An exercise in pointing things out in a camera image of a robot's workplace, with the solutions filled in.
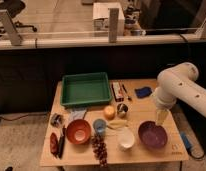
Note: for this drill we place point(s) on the orange fruit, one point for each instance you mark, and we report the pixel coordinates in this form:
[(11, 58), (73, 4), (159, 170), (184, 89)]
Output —
[(109, 112)]

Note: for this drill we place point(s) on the banana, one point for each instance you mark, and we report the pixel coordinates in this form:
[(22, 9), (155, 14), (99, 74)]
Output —
[(116, 124)]

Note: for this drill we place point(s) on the blue cup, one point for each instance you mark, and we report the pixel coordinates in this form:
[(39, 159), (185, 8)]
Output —
[(99, 126)]

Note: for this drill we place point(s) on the grey cloth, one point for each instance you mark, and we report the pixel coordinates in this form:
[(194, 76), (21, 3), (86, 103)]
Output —
[(77, 113)]

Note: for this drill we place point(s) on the blue sponge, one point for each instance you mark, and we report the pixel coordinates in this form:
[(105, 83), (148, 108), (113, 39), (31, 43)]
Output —
[(143, 92)]

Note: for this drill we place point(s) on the middle metal post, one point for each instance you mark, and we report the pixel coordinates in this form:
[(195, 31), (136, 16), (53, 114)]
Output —
[(113, 24)]

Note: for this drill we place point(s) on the metal post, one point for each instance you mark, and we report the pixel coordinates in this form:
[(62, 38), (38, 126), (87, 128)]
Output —
[(113, 24), (10, 28)]

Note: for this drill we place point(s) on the purple bowl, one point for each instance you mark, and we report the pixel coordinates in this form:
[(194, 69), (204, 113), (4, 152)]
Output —
[(152, 136)]

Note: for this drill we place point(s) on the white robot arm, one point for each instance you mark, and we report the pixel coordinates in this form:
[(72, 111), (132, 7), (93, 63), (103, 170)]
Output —
[(178, 82)]

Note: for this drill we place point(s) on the small dark tin can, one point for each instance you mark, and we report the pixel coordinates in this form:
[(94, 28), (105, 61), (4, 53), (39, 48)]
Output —
[(122, 110)]

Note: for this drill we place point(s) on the left metal post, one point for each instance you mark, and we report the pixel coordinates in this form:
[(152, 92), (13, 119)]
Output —
[(10, 28)]

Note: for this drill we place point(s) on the dark red box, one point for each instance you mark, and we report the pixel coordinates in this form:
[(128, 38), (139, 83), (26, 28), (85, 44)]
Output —
[(118, 95)]

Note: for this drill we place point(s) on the wooden table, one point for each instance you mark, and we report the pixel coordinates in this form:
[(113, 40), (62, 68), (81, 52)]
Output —
[(140, 110)]

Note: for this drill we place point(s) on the white cup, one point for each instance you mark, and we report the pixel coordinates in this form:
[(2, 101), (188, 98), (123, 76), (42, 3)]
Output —
[(125, 138)]

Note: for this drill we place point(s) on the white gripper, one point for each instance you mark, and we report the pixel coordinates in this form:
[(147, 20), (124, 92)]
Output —
[(163, 101)]

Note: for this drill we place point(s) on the blue object on floor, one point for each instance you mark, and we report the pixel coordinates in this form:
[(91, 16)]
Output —
[(185, 140)]

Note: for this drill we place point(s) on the office chair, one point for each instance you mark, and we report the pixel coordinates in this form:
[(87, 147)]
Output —
[(14, 7)]

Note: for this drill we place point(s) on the green plastic tray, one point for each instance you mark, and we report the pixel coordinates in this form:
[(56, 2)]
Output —
[(81, 90)]

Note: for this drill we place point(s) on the black marker pen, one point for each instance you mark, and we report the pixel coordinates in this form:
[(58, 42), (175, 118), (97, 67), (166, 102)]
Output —
[(128, 96)]

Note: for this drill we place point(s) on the red spoon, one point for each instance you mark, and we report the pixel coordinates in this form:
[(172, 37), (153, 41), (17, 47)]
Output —
[(53, 144)]

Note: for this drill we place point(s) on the black handled utensil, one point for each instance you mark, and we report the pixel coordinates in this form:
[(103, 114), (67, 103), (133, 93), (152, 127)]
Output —
[(61, 142)]

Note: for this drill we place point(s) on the dark grape bunch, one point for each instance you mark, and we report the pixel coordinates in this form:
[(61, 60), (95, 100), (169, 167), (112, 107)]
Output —
[(99, 149)]

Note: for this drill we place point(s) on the red bowl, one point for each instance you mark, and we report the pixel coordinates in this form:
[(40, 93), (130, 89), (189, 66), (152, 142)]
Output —
[(78, 132)]

